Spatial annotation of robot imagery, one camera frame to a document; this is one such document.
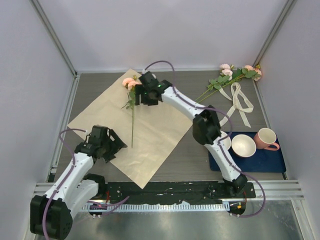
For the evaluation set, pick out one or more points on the left white bowl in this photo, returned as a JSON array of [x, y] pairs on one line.
[[226, 140]]

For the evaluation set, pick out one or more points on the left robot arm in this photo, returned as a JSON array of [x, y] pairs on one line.
[[52, 214]]

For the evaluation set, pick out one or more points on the pink mug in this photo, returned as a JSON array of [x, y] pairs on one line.
[[265, 139]]

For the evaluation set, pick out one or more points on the cream ribbon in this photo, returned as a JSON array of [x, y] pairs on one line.
[[236, 92]]

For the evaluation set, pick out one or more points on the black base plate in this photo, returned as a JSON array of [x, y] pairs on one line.
[[175, 192]]

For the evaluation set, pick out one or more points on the right white bowl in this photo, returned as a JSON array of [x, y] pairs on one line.
[[243, 146]]

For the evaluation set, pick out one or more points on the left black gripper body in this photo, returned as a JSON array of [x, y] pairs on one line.
[[106, 144]]

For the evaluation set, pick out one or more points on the light pink fake flower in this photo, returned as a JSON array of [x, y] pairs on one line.
[[217, 83]]

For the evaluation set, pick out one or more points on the peach fake flower with buds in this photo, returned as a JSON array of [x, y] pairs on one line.
[[245, 72]]

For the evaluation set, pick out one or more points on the dark blue mat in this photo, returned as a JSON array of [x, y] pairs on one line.
[[263, 161]]

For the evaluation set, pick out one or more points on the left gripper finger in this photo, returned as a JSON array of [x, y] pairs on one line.
[[113, 140], [108, 154]]

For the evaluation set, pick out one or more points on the white slotted cable duct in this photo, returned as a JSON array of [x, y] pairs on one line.
[[183, 207]]

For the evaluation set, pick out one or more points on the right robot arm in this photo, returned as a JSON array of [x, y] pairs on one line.
[[206, 128]]

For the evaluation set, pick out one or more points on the orange beige wrapping paper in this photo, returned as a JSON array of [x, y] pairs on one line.
[[150, 132]]

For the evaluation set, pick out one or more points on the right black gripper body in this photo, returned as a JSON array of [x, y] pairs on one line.
[[149, 99]]

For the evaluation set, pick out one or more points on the white bowl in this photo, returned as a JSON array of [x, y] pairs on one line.
[[226, 140], [243, 146]]

